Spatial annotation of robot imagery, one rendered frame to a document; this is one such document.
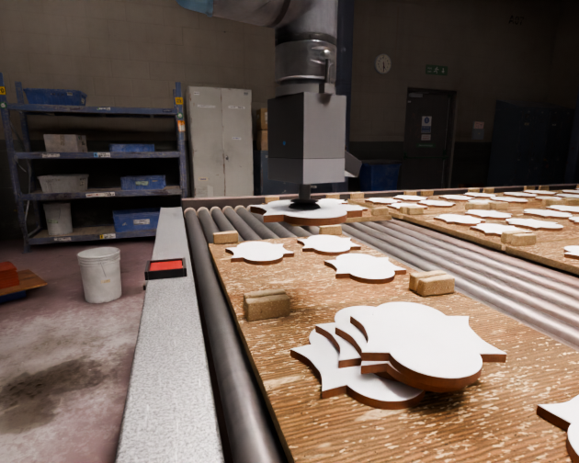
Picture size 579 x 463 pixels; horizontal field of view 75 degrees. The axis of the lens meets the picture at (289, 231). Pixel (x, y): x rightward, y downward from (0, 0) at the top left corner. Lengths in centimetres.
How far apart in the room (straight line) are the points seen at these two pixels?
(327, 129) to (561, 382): 35
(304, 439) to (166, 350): 23
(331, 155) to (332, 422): 29
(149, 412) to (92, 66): 541
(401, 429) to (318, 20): 41
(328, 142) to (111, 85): 524
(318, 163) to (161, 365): 30
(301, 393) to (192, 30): 558
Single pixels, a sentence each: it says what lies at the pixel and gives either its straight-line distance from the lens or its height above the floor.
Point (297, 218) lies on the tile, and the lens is 43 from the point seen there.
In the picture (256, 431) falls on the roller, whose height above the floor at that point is 92.
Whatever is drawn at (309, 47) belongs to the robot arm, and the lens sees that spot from 47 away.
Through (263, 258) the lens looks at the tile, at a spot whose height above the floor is 95.
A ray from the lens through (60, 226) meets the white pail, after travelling 520.
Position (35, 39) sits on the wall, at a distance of 583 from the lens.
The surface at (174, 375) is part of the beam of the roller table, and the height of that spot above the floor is 91.
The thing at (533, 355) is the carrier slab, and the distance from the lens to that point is 50.
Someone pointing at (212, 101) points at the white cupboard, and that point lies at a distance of 509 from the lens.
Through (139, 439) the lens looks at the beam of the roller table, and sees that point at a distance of 39.
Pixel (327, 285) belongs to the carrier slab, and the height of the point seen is 94.
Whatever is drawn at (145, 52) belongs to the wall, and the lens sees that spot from 568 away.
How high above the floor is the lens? 116
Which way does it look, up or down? 13 degrees down
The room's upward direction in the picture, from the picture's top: straight up
